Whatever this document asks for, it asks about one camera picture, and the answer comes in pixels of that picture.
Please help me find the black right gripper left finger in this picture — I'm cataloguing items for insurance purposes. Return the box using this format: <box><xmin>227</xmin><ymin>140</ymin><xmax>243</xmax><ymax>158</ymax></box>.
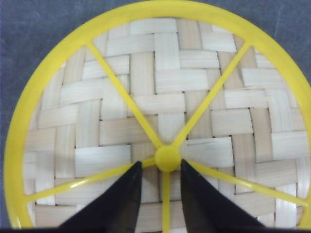
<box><xmin>57</xmin><ymin>160</ymin><xmax>143</xmax><ymax>233</ymax></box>

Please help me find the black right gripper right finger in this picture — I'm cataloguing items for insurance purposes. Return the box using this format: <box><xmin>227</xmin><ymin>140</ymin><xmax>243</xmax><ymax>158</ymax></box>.
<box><xmin>180</xmin><ymin>159</ymin><xmax>267</xmax><ymax>233</ymax></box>

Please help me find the woven bamboo steamer lid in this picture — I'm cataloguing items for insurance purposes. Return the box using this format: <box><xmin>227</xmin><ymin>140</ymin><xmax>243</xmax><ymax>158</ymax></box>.
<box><xmin>4</xmin><ymin>0</ymin><xmax>311</xmax><ymax>233</ymax></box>

